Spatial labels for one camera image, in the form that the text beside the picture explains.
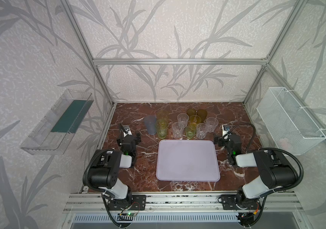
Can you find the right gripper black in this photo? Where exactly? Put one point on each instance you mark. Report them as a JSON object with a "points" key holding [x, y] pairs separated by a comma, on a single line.
{"points": [[227, 139]]}

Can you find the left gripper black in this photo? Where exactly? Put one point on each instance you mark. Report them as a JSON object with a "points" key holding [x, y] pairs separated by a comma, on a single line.
{"points": [[127, 137]]}

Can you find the clear faceted cup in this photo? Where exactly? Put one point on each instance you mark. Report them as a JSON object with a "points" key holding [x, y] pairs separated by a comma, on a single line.
{"points": [[211, 123], [182, 119], [177, 129], [201, 131]]}

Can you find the yellow transparent plastic cup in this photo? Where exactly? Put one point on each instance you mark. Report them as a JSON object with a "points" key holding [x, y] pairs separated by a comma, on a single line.
{"points": [[194, 120]]}

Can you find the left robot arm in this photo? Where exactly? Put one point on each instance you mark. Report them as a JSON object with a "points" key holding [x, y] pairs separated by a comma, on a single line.
{"points": [[102, 171]]}

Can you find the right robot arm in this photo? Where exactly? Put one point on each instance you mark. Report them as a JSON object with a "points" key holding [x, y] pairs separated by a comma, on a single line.
{"points": [[278, 169]]}

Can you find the lilac plastic tray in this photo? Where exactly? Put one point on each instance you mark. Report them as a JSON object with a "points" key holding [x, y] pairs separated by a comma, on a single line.
{"points": [[187, 160]]}

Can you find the blue frosted plastic cup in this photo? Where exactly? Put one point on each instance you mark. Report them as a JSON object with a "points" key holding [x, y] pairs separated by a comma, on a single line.
{"points": [[149, 122]]}

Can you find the tall green plastic cup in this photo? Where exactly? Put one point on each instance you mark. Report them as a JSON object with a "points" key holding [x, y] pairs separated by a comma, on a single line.
{"points": [[161, 126]]}

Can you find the amber dimpled cup right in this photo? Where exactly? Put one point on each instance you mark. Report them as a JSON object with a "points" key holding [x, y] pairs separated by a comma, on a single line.
{"points": [[202, 113]]}

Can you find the amber dimpled cup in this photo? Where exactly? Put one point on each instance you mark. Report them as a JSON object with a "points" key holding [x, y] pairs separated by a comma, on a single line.
{"points": [[202, 113], [191, 111]]}

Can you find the tall yellow plastic cup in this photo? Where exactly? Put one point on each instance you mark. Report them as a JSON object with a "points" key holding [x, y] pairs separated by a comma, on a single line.
{"points": [[162, 115]]}

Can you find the small green plastic cup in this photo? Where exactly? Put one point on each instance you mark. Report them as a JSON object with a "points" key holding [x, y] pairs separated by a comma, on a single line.
{"points": [[190, 131]]}

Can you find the amber dimpled cup left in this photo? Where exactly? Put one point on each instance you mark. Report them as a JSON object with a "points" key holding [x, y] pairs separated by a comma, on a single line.
{"points": [[191, 111]]}

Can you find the green pad in bin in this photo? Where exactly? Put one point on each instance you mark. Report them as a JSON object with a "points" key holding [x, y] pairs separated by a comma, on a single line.
{"points": [[72, 117]]}

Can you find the small circuit board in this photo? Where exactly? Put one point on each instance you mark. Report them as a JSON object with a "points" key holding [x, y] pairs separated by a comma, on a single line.
{"points": [[128, 214]]}

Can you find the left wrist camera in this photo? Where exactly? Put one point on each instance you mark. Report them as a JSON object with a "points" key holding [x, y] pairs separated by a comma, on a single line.
{"points": [[125, 130]]}

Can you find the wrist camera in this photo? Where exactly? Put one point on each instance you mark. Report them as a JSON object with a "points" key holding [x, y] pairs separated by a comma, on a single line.
{"points": [[225, 131], [125, 130]]}

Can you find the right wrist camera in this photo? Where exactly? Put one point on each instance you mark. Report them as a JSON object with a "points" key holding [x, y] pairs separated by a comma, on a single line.
{"points": [[225, 131]]}

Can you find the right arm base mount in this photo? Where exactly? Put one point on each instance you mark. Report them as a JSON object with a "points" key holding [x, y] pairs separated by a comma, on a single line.
{"points": [[234, 202]]}

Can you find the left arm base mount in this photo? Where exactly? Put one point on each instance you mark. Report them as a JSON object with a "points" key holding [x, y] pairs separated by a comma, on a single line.
{"points": [[130, 202]]}

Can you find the white wire mesh basket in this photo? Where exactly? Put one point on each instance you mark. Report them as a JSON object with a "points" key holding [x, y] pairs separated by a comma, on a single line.
{"points": [[289, 124]]}

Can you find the clear plastic wall bin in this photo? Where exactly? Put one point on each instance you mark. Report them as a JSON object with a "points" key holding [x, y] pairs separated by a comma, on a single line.
{"points": [[41, 141]]}

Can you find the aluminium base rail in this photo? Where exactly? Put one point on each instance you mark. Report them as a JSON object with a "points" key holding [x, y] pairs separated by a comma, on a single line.
{"points": [[172, 202]]}

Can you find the aluminium frame crossbar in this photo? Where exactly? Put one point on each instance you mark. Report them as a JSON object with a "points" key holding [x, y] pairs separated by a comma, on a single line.
{"points": [[172, 61]]}

